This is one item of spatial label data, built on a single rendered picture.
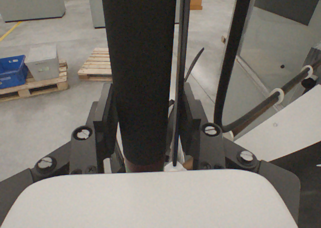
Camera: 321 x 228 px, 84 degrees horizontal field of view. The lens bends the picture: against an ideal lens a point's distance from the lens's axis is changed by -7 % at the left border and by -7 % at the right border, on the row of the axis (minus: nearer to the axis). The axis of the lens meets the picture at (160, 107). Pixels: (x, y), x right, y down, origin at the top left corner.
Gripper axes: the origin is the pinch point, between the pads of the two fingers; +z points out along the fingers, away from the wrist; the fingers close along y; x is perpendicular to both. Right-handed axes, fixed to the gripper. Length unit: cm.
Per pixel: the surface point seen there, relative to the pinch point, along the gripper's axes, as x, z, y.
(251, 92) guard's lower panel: -61, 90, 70
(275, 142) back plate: -27.2, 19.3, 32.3
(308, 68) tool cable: -10.0, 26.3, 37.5
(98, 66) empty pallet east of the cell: -136, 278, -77
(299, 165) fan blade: -12.6, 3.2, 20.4
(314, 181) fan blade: -10.6, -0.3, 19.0
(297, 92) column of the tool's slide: -28, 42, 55
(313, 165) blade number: -11.2, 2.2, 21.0
